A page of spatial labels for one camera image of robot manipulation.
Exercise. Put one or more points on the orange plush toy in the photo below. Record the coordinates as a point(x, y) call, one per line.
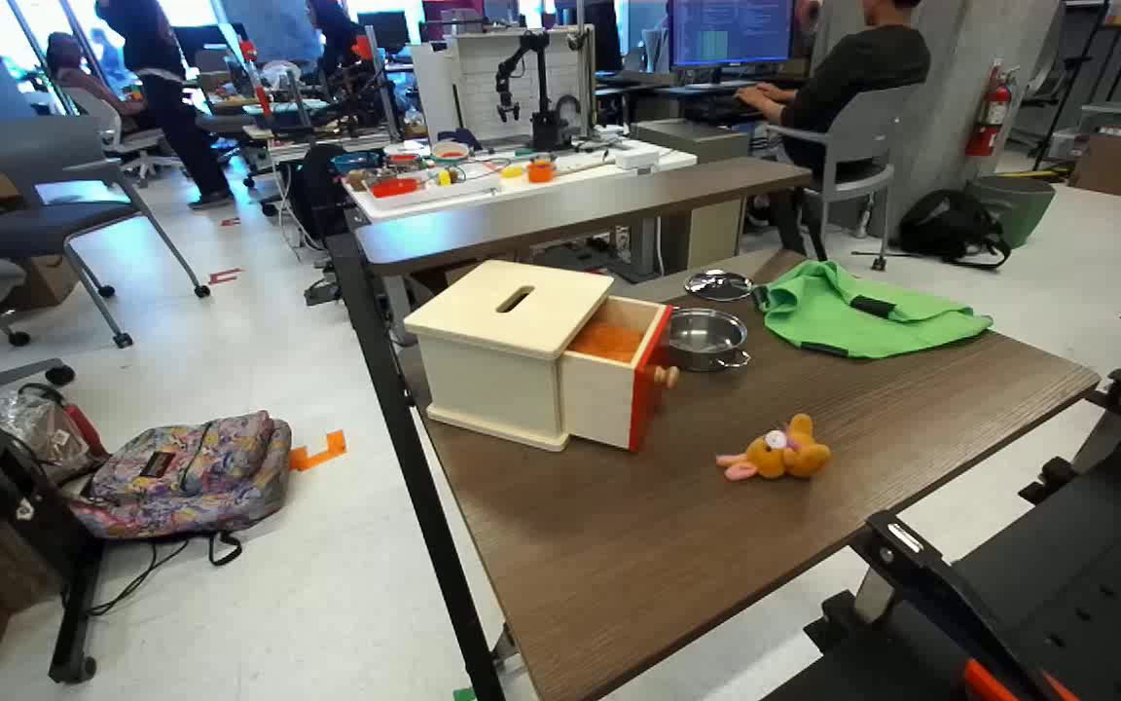
point(788, 453)

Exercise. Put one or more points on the black metal rig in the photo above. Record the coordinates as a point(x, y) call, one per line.
point(1079, 584)

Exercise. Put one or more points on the orange cup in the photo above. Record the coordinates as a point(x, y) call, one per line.
point(543, 170)

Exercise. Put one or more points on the green bin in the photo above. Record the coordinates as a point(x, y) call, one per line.
point(1023, 203)

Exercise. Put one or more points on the steel lid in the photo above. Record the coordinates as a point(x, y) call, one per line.
point(716, 280)

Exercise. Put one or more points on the orange tape piece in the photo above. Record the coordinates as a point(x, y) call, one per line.
point(321, 453)

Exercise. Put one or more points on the black metal stand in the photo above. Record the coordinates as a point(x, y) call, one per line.
point(15, 509)

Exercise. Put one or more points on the black backpack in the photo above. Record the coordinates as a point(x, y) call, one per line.
point(945, 223)

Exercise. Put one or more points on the red fire extinguisher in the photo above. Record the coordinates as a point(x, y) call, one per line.
point(991, 119)

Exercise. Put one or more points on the computer monitor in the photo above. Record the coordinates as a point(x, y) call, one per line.
point(730, 29)

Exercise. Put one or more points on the green cloth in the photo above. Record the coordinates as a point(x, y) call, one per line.
point(845, 332)

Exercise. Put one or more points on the red toy block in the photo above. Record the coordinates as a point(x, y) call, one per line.
point(395, 185)

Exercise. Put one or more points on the small black robot arm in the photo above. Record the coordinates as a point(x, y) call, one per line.
point(547, 123)

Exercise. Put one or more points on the cream wooden box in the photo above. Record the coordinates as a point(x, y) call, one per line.
point(496, 345)

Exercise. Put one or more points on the colourful patterned backpack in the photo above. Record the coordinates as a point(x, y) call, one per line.
point(184, 471)

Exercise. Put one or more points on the wooden drawer with orange front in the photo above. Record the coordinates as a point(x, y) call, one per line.
point(600, 390)

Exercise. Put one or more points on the steel bowl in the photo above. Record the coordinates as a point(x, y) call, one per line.
point(705, 338)

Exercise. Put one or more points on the white tray with toys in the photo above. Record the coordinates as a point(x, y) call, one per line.
point(585, 170)

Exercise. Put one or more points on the white board panel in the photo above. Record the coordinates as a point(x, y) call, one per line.
point(476, 84)

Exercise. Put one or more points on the grey chair with black legs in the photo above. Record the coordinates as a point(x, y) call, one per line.
point(54, 158)

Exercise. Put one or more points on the grey office chair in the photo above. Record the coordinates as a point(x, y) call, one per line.
point(865, 136)

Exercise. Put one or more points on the grey workbench with items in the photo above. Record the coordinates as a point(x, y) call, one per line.
point(563, 215)

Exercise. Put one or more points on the seated person in black shirt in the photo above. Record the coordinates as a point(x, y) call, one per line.
point(856, 70)

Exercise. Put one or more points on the standing person in dark clothes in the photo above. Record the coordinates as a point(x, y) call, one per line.
point(172, 103)

